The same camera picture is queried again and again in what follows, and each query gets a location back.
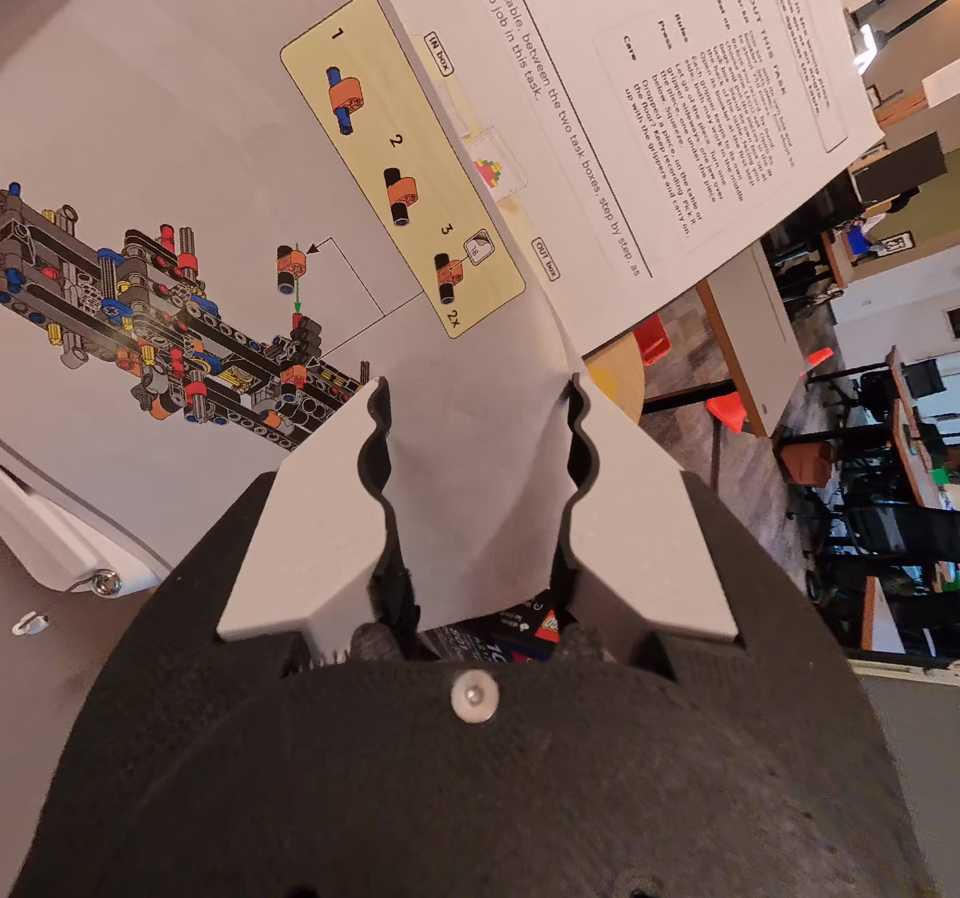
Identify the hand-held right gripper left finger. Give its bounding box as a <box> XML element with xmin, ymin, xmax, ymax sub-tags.
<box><xmin>216</xmin><ymin>377</ymin><xmax>420</xmax><ymax>665</ymax></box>

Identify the white book stand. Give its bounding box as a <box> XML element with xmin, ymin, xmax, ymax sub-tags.
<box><xmin>0</xmin><ymin>440</ymin><xmax>176</xmax><ymax>596</ymax></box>

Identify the printed white paper sheet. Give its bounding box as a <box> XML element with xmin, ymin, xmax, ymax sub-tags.
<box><xmin>358</xmin><ymin>0</ymin><xmax>888</xmax><ymax>356</ymax></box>

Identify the black lego set box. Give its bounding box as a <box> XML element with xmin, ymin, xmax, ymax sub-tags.
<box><xmin>416</xmin><ymin>589</ymin><xmax>576</xmax><ymax>666</ymax></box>

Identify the lego instruction booklet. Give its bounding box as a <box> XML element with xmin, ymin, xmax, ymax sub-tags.
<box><xmin>0</xmin><ymin>0</ymin><xmax>594</xmax><ymax>633</ymax></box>

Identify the white table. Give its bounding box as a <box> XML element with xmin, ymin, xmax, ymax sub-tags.
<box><xmin>693</xmin><ymin>241</ymin><xmax>808</xmax><ymax>439</ymax></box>

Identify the round wooden table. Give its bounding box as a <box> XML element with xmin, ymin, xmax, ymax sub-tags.
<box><xmin>583</xmin><ymin>331</ymin><xmax>647</xmax><ymax>428</ymax></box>

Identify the red chair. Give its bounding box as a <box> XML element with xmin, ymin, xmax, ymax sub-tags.
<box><xmin>633</xmin><ymin>314</ymin><xmax>669</xmax><ymax>367</ymax></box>

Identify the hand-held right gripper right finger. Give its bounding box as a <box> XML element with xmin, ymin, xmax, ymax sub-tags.
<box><xmin>549</xmin><ymin>374</ymin><xmax>741</xmax><ymax>662</ymax></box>

